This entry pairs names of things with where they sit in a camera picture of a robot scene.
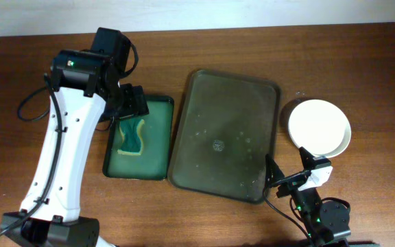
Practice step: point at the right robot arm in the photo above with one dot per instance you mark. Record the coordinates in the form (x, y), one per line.
(323, 221)

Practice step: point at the small green water tray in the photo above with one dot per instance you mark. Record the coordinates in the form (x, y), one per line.
(153, 162)

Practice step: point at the green and yellow sponge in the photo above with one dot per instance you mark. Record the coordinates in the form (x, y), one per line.
(131, 134)

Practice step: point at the large brown serving tray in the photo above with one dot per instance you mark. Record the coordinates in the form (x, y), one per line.
(227, 130)

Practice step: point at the white plate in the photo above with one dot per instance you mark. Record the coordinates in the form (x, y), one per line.
(320, 127)

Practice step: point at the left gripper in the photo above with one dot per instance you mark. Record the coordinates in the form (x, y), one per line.
(137, 103)

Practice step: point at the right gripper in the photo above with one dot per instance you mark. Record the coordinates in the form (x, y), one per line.
(290, 182)

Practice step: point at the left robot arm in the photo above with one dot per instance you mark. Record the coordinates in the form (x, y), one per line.
(84, 89)

